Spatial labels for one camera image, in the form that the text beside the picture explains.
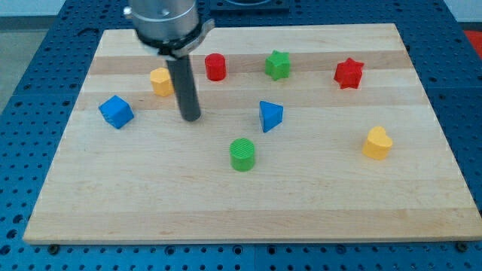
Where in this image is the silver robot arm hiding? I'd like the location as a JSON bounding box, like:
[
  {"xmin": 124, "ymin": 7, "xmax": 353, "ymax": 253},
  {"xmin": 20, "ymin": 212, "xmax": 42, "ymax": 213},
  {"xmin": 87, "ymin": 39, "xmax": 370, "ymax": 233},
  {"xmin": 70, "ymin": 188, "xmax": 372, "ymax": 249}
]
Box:
[{"xmin": 124, "ymin": 0, "xmax": 215, "ymax": 60}]

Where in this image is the blue triangle block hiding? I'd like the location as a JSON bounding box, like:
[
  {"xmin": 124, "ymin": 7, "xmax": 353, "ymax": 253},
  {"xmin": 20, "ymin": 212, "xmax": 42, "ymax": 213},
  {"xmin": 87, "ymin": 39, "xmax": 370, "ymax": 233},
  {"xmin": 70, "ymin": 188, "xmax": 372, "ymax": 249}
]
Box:
[{"xmin": 259, "ymin": 101, "xmax": 284, "ymax": 132}]

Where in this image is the green cylinder block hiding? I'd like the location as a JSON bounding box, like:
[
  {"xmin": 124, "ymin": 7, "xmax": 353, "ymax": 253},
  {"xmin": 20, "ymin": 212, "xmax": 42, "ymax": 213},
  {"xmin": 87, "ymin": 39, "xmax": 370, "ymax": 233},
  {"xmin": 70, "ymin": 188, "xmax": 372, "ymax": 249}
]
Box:
[{"xmin": 229, "ymin": 138, "xmax": 255, "ymax": 172}]

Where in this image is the wooden board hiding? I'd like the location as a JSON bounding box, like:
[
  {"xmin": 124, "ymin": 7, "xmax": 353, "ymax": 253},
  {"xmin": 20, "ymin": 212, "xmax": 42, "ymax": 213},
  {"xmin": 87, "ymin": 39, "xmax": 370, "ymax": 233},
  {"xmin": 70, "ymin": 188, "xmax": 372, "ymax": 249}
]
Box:
[{"xmin": 23, "ymin": 23, "xmax": 481, "ymax": 245}]

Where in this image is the red cylinder block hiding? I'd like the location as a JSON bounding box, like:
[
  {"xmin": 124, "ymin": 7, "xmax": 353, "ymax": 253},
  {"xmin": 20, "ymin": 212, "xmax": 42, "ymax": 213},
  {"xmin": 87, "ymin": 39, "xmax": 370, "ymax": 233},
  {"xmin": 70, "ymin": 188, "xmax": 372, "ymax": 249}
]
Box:
[{"xmin": 205, "ymin": 53, "xmax": 227, "ymax": 81}]

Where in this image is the green star block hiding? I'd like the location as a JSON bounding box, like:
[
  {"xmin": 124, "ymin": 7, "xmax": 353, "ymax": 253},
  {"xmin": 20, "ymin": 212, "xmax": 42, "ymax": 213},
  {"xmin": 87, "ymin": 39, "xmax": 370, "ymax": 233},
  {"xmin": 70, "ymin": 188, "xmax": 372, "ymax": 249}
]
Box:
[{"xmin": 265, "ymin": 50, "xmax": 291, "ymax": 81}]

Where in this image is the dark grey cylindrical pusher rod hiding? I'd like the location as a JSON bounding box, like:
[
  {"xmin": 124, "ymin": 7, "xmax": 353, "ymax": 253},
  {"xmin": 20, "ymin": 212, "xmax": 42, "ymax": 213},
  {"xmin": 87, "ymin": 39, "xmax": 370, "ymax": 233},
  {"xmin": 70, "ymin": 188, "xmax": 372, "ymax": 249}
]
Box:
[{"xmin": 167, "ymin": 56, "xmax": 201, "ymax": 122}]

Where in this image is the yellow hexagon block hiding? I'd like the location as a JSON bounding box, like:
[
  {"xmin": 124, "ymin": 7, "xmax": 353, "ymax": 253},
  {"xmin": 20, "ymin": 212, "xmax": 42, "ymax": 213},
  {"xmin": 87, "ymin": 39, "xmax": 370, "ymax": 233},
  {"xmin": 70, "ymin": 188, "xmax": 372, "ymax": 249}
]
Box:
[{"xmin": 150, "ymin": 68, "xmax": 174, "ymax": 97}]

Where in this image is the red star block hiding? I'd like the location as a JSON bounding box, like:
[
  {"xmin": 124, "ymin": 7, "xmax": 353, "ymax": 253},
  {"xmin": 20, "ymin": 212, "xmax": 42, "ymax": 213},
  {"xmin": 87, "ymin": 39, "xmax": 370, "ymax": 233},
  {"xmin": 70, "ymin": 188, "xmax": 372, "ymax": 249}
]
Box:
[{"xmin": 334, "ymin": 58, "xmax": 365, "ymax": 89}]

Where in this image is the blue cube block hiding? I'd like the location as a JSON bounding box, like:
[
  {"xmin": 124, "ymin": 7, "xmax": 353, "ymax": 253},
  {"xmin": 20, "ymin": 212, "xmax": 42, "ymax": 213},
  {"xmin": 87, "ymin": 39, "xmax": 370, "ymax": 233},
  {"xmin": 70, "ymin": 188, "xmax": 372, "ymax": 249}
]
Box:
[{"xmin": 99, "ymin": 96, "xmax": 134, "ymax": 129}]

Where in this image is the yellow heart block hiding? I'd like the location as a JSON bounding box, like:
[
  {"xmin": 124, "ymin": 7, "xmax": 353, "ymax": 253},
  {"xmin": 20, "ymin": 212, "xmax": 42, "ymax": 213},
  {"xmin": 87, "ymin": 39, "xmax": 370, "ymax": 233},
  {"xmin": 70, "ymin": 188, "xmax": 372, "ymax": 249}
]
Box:
[{"xmin": 362, "ymin": 126, "xmax": 393, "ymax": 160}]

